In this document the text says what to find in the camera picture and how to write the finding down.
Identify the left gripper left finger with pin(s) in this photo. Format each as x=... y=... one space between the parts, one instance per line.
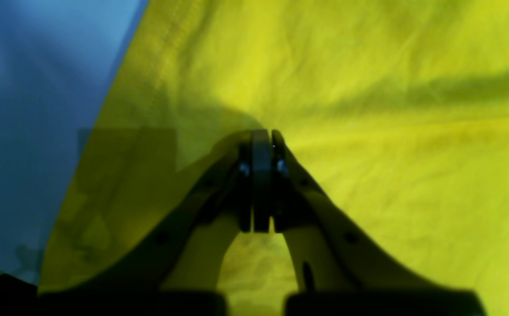
x=174 y=270

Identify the yellow orange t-shirt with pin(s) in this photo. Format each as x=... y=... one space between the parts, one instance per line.
x=398 y=108

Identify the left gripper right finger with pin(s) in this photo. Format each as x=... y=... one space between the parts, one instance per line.
x=340 y=270

